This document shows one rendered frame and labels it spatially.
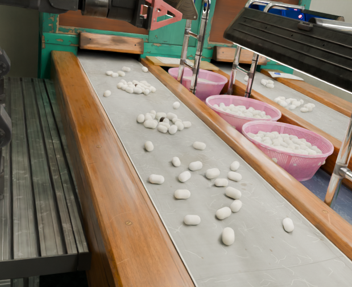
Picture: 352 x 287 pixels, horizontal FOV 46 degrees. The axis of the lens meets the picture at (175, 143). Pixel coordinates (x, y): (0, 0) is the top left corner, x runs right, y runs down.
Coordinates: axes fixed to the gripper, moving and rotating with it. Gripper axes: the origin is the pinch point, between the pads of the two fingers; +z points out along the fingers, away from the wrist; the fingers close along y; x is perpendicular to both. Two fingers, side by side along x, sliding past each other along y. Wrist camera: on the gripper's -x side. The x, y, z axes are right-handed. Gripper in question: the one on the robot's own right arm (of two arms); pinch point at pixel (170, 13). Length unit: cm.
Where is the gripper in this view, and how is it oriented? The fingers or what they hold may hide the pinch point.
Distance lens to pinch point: 97.7
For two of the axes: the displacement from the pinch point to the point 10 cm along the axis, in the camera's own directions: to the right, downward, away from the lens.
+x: -1.6, 9.2, 3.6
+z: 9.2, 0.1, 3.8
